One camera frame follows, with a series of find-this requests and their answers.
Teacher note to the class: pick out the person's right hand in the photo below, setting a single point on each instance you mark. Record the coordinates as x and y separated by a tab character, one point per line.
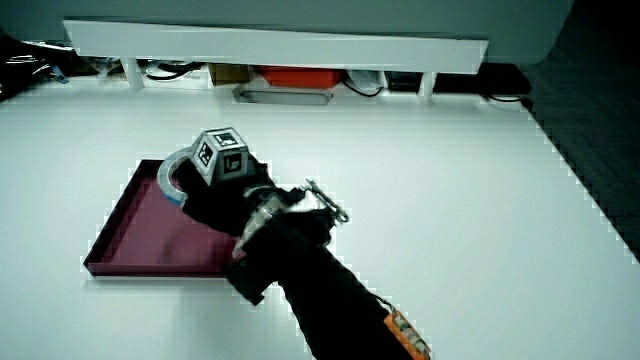
227	202

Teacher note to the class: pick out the maroon tray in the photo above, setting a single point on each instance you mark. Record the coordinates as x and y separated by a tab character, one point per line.
160	235

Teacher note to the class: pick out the metal clip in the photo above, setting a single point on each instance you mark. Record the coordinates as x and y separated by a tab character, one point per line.
327	200

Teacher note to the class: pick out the grey flat metal plate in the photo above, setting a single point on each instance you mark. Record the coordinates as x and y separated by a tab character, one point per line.
282	96

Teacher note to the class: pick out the brown cardboard box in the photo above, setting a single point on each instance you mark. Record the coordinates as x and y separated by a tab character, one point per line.
227	74

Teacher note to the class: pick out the orange box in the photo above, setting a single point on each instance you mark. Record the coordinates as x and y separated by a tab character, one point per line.
300	76

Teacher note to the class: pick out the white shelf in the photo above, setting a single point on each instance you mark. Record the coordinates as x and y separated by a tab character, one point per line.
280	47

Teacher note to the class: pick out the white plastic bag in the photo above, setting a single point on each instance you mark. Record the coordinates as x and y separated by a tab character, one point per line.
367	79

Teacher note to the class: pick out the orange wrist tag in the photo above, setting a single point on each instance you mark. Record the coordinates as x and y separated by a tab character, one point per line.
407	336

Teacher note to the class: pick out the black plastic bag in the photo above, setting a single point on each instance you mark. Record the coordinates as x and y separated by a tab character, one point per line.
22	65

